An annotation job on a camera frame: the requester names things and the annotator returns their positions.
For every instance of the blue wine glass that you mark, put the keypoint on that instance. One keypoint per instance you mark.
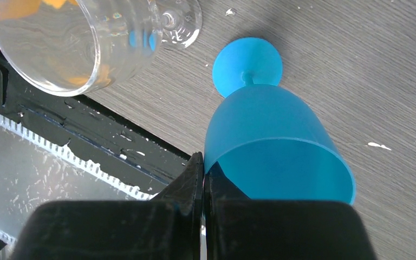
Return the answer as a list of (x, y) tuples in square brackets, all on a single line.
[(267, 140)]

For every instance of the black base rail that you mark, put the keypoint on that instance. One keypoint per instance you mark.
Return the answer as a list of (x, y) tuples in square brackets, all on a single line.
[(89, 136)]

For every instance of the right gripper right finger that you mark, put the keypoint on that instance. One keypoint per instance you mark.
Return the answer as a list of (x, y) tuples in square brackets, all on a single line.
[(238, 227)]

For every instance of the clear wine glass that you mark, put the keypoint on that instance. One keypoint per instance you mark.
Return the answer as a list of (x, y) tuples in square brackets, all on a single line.
[(79, 49)]

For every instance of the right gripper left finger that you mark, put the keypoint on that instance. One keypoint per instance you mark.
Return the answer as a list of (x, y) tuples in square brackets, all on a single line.
[(167, 226)]

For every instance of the yellow wine glass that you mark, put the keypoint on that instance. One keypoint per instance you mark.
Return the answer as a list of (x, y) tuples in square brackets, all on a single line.
[(18, 9)]

